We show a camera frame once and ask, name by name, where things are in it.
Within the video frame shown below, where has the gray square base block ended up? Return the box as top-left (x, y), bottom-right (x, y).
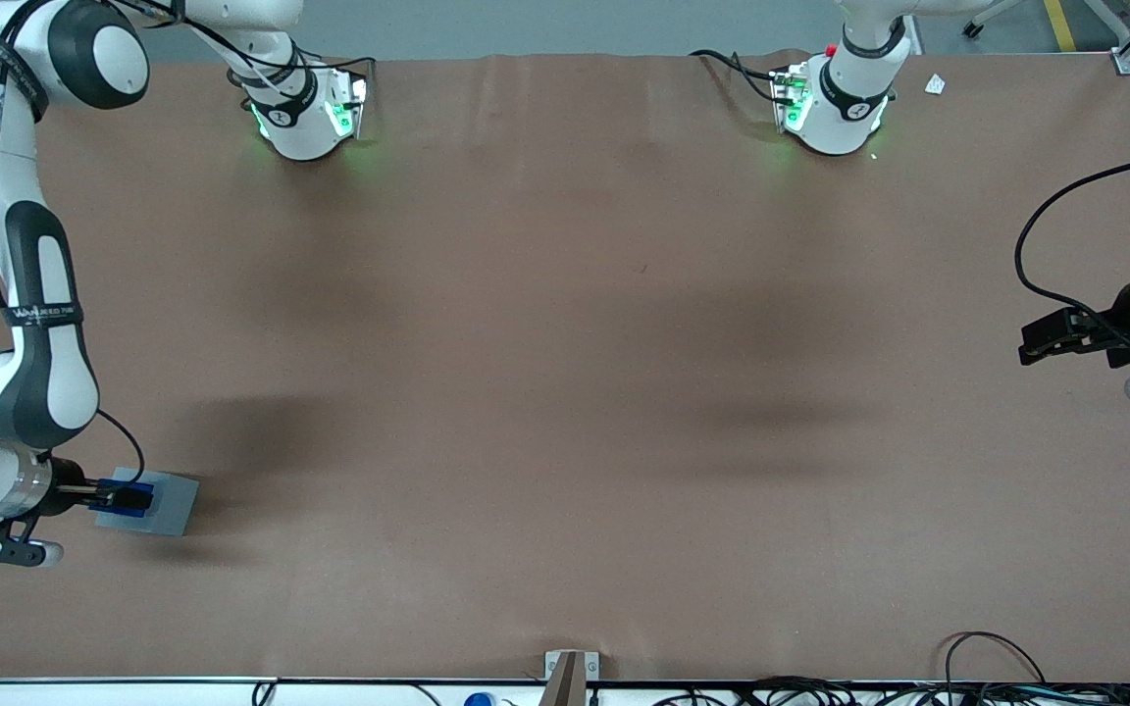
top-left (94, 469), bottom-right (201, 537)

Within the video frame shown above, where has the brown table cover sheet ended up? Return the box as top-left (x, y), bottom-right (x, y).
top-left (0, 49), bottom-right (1130, 684)

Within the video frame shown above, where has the black right arm base cable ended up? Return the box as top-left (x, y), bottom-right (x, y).
top-left (138, 0), bottom-right (377, 111)

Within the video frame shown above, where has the black cable bundle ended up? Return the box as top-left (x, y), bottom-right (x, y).
top-left (658, 675), bottom-right (1130, 706)

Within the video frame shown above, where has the black left arm base cable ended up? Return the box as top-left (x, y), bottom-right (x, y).
top-left (689, 49), bottom-right (792, 107)

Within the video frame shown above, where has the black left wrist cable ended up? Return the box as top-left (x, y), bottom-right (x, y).
top-left (1014, 152), bottom-right (1130, 339)

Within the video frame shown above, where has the metal camera post bracket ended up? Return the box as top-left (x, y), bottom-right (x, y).
top-left (543, 650), bottom-right (601, 706)

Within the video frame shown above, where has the black arm base cable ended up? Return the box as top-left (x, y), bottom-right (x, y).
top-left (689, 49), bottom-right (792, 107)
top-left (138, 0), bottom-right (377, 111)

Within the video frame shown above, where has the blue plastic part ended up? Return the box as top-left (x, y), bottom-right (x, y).
top-left (99, 469), bottom-right (156, 519)

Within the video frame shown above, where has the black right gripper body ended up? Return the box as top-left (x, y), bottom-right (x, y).
top-left (41, 458), bottom-right (87, 517)

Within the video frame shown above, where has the black looped cable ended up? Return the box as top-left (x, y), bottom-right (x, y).
top-left (944, 631), bottom-right (1049, 684)

